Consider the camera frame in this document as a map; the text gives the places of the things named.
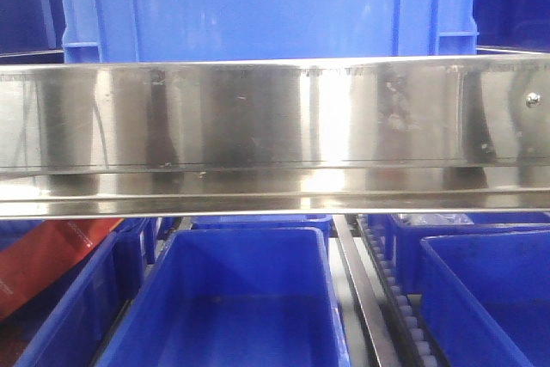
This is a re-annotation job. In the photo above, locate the stainless steel shelf rail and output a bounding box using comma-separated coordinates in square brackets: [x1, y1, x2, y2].
[1, 53, 549, 218]

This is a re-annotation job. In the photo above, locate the blue bin left lower shelf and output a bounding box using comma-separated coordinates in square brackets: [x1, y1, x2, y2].
[15, 218, 155, 366]

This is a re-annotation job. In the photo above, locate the dark blue crate upper right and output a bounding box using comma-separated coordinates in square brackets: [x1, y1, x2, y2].
[474, 0, 549, 52]

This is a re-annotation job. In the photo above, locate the blue bin right lower shelf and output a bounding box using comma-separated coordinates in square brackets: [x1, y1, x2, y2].
[420, 230, 549, 366]

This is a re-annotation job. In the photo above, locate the large blue crate upper shelf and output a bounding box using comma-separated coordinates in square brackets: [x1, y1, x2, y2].
[62, 0, 478, 63]

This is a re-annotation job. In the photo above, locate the red cardboard package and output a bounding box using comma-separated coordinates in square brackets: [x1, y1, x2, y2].
[1, 217, 122, 320]

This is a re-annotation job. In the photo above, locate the blue bin shelf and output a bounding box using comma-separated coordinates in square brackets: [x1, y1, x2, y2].
[15, 218, 155, 366]
[97, 228, 351, 366]
[420, 230, 549, 366]

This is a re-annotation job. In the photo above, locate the dark blue crate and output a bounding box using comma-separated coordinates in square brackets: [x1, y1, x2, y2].
[1, 0, 65, 54]
[474, 0, 549, 52]

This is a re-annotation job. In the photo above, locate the blue bin centre lower shelf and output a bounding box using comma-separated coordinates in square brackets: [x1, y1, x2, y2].
[97, 228, 351, 366]

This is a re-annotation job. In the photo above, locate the roller track rail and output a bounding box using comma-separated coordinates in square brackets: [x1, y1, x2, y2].
[330, 215, 449, 366]

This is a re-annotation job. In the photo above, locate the blue bin rear right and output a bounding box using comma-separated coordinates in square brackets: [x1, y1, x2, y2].
[386, 211, 549, 295]

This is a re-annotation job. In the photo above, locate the dark blue crate upper left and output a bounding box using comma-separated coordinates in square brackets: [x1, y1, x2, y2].
[1, 0, 65, 54]

